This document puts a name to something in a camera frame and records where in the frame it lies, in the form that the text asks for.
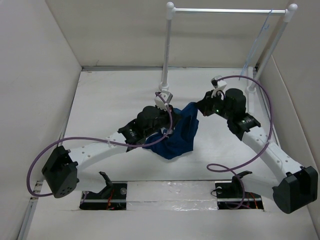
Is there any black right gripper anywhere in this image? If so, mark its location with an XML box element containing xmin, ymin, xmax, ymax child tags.
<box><xmin>194</xmin><ymin>89</ymin><xmax>233</xmax><ymax>120</ymax></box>

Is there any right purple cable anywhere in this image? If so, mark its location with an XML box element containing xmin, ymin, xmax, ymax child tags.
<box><xmin>206</xmin><ymin>74</ymin><xmax>274</xmax><ymax>210</ymax></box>

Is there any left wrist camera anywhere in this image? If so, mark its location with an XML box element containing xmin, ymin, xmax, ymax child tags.
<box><xmin>154</xmin><ymin>91</ymin><xmax>173</xmax><ymax>111</ymax></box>

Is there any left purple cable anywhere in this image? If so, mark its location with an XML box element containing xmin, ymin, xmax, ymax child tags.
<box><xmin>26</xmin><ymin>91</ymin><xmax>174</xmax><ymax>196</ymax></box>

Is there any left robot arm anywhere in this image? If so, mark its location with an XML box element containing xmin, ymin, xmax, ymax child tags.
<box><xmin>41</xmin><ymin>105</ymin><xmax>182</xmax><ymax>199</ymax></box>

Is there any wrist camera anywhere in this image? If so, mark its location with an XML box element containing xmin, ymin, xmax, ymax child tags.
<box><xmin>154</xmin><ymin>91</ymin><xmax>173</xmax><ymax>111</ymax></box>
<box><xmin>210</xmin><ymin>75</ymin><xmax>227</xmax><ymax>95</ymax></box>

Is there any purple cable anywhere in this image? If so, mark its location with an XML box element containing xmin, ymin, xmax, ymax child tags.
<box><xmin>26</xmin><ymin>91</ymin><xmax>174</xmax><ymax>196</ymax></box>
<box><xmin>206</xmin><ymin>74</ymin><xmax>274</xmax><ymax>210</ymax></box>

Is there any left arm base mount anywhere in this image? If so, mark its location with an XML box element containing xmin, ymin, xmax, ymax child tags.
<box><xmin>79</xmin><ymin>171</ymin><xmax>128</xmax><ymax>211</ymax></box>

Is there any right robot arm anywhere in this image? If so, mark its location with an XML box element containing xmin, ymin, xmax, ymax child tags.
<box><xmin>196</xmin><ymin>88</ymin><xmax>318</xmax><ymax>214</ymax></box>

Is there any light blue wire hanger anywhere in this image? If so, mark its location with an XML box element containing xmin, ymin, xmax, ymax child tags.
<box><xmin>241</xmin><ymin>8</ymin><xmax>274</xmax><ymax>75</ymax></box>

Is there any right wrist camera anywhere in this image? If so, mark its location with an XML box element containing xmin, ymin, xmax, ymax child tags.
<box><xmin>210</xmin><ymin>75</ymin><xmax>227</xmax><ymax>95</ymax></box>

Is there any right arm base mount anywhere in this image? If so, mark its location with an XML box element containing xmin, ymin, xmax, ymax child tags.
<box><xmin>210</xmin><ymin>176</ymin><xmax>264</xmax><ymax>210</ymax></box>

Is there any blue t shirt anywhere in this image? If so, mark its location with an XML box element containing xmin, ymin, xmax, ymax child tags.
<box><xmin>146</xmin><ymin>102</ymin><xmax>199</xmax><ymax>160</ymax></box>

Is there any white clothes rack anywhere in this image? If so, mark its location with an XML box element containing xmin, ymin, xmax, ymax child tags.
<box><xmin>158</xmin><ymin>1</ymin><xmax>298</xmax><ymax>118</ymax></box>

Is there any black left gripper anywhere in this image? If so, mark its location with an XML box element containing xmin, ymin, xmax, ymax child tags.
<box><xmin>144</xmin><ymin>103</ymin><xmax>181</xmax><ymax>138</ymax></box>

